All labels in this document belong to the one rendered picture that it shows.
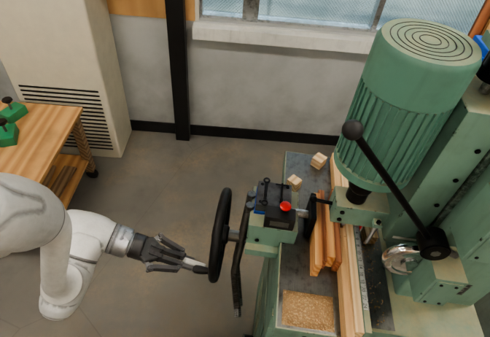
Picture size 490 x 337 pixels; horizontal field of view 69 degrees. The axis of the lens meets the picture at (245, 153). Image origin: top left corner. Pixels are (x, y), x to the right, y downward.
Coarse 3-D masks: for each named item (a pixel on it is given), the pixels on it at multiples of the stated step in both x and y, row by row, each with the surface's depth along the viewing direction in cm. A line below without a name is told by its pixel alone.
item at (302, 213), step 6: (312, 204) 98; (300, 210) 101; (306, 210) 101; (312, 210) 97; (300, 216) 100; (306, 216) 100; (312, 216) 96; (306, 222) 102; (312, 222) 96; (306, 228) 100; (312, 228) 98; (306, 234) 100
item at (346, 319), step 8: (336, 168) 116; (336, 176) 114; (336, 184) 112; (344, 232) 99; (344, 240) 97; (344, 248) 96; (344, 256) 94; (344, 264) 92; (344, 272) 91; (344, 280) 89; (344, 288) 88; (344, 296) 86; (344, 304) 85; (344, 312) 84; (352, 312) 84; (344, 320) 83; (352, 320) 82; (344, 328) 82; (352, 328) 81; (344, 336) 81; (352, 336) 80
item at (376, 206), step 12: (336, 192) 92; (372, 192) 93; (336, 204) 90; (348, 204) 90; (360, 204) 90; (372, 204) 90; (384, 204) 91; (336, 216) 92; (348, 216) 91; (360, 216) 91; (372, 216) 90; (384, 216) 90
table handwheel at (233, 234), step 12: (228, 192) 107; (228, 204) 120; (216, 216) 99; (228, 216) 122; (216, 228) 97; (228, 228) 109; (216, 240) 96; (228, 240) 110; (216, 252) 97; (216, 264) 98; (216, 276) 101
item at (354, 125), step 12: (348, 120) 58; (348, 132) 57; (360, 132) 57; (360, 144) 60; (372, 156) 61; (384, 168) 64; (384, 180) 65; (396, 192) 67; (408, 204) 69; (420, 228) 73; (432, 228) 77; (420, 240) 77; (432, 240) 75; (444, 240) 75; (420, 252) 77; (432, 252) 76; (444, 252) 75; (456, 252) 79
